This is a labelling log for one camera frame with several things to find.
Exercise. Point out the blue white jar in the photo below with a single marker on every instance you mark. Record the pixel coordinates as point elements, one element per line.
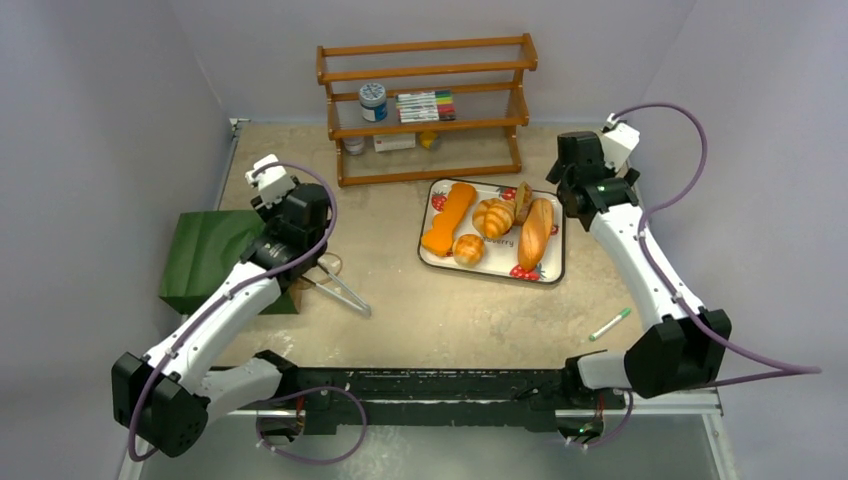
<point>373,101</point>

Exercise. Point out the wooden shelf rack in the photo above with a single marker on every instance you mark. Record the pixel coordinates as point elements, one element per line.
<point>486,94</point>

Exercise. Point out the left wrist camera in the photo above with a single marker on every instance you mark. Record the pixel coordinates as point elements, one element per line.
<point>271,180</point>

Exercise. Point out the white small box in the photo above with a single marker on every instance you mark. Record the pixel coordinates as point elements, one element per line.
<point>391,142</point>

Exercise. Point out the small jar lower shelf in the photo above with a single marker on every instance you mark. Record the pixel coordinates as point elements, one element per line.
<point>354,145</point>

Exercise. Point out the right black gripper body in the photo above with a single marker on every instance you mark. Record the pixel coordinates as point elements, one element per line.
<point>581,162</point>

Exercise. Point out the yellow small cube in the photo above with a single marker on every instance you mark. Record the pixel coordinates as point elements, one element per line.
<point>429,140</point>

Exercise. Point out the green tipped white pen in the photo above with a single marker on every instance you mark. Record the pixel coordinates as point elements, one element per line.
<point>614,321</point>

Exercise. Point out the fake bread slice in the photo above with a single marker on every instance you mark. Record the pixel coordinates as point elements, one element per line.
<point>523,200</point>

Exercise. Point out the metal tongs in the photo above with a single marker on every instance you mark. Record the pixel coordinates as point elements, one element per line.
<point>325,277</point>

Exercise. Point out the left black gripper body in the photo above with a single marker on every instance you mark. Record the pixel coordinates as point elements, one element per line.
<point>272,215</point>

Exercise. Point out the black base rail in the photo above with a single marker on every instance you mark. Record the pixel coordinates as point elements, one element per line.
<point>537,400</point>

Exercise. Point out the round fake bun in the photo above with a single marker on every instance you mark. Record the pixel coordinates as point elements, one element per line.
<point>468,250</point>

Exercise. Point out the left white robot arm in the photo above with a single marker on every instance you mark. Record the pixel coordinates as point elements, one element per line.
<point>167,396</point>

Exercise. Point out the strawberry print white tray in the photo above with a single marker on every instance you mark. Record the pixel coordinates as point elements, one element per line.
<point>500,258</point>

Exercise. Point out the coloured marker set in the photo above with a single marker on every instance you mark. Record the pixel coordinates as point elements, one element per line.
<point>425,106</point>

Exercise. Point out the orange fake bread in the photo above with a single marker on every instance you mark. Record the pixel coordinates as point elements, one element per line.
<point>438,240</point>

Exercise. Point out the green brown paper bag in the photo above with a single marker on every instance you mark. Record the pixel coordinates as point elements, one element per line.
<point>205,247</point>

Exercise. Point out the fake baguette loaf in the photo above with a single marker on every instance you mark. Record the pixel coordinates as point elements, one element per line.
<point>535,233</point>

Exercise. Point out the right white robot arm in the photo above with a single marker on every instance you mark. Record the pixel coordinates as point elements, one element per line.
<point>683,343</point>

